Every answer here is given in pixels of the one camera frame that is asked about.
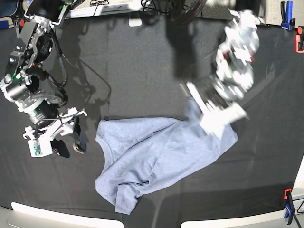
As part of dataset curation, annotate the blue clamp bottom right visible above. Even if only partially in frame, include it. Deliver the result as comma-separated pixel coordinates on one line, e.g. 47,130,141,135
284,188,295,225

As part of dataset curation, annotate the red clamp left edge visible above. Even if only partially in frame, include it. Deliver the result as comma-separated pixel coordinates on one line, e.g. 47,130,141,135
14,19,24,37

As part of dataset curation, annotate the blue clamp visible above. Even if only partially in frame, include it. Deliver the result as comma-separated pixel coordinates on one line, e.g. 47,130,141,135
284,188,295,225
280,0,295,31

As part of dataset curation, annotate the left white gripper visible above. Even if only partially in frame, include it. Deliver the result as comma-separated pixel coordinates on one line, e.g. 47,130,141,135
180,82,247,138

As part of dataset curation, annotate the blue clamp top right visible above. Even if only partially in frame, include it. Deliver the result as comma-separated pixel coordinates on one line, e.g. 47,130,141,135
280,0,295,31

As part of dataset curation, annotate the red clamp right edge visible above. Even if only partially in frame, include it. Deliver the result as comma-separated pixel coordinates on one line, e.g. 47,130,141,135
295,26,304,53

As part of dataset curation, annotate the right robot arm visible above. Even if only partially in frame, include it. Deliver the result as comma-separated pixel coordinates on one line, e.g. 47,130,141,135
0,0,86,158

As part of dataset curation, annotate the white bracket top centre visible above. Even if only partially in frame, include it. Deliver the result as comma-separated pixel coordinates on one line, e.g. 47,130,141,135
128,11,143,28

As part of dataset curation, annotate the red black cable bundle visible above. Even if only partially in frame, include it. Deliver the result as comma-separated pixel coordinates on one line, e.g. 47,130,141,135
171,0,207,24

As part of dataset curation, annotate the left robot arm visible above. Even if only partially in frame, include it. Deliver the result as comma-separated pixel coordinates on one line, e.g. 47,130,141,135
181,8,259,139

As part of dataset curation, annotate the black table cloth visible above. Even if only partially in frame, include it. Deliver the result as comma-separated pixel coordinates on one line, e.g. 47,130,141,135
0,16,304,228

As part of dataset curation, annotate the blue grey t-shirt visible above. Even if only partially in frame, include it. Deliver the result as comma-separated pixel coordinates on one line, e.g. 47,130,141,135
95,99,238,215

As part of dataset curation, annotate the red clamp edge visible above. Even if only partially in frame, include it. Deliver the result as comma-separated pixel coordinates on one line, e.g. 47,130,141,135
295,26,304,53
14,19,24,37

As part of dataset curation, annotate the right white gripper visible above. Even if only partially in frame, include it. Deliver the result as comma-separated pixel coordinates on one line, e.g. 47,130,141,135
23,108,87,158

